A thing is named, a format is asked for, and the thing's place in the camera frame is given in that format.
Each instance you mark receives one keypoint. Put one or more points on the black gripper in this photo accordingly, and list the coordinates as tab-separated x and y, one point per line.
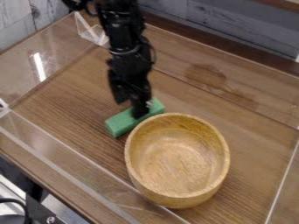
128	70

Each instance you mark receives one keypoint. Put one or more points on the green rectangular block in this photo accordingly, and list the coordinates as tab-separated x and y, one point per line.
121	123

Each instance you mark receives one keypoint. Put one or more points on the brown wooden bowl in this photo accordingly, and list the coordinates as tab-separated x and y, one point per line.
176	159

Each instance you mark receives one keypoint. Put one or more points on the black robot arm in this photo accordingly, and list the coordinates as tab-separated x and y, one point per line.
121	21

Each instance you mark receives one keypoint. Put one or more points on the clear acrylic tray walls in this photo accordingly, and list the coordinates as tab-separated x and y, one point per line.
240	89

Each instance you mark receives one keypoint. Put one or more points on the clear acrylic corner bracket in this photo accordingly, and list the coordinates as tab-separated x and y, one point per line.
91	33

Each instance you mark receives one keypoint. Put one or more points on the black metal table bracket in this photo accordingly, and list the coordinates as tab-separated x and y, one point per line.
40	215

